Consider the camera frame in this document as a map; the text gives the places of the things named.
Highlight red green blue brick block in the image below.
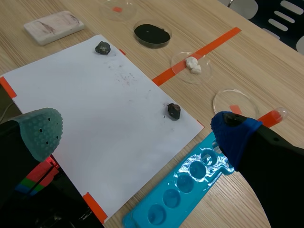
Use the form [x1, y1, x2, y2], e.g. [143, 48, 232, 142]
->
[15, 153, 60, 197]

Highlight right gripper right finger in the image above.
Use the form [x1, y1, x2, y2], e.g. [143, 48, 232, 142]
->
[210, 111, 304, 228]

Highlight small dark brownish stone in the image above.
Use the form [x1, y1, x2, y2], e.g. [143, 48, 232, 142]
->
[166, 103, 181, 120]

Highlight small white tile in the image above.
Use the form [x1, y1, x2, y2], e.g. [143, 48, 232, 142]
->
[23, 10, 86, 46]

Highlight empty clear glass dish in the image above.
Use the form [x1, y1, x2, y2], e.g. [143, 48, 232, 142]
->
[99, 0, 138, 22]
[212, 89, 260, 119]

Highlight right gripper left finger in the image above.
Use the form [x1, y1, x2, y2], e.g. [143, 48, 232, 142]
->
[0, 108, 64, 211]

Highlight small dark greenish stone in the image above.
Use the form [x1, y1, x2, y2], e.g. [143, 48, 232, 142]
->
[95, 40, 112, 56]

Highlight dark blue chair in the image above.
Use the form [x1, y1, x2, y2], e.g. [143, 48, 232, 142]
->
[247, 0, 304, 56]

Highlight dropper with red bulb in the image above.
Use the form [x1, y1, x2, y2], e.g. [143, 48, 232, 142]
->
[257, 107, 290, 124]

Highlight glass dish with black powder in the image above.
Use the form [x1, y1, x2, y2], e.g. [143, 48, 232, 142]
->
[133, 19, 173, 49]

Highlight white sheet of paper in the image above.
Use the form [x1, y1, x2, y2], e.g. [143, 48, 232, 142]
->
[0, 34, 205, 224]

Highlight turquoise rack with round holes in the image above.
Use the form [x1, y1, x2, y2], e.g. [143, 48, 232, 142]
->
[122, 131, 235, 228]

